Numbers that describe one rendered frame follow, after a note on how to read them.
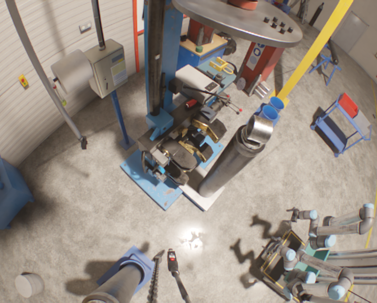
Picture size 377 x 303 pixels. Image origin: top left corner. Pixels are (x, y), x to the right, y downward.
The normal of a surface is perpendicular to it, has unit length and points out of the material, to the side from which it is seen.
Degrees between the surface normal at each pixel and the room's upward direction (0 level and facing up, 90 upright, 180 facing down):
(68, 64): 34
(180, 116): 0
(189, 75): 0
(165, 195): 0
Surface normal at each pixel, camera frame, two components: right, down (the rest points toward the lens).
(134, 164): 0.14, -0.43
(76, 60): 0.53, 0.00
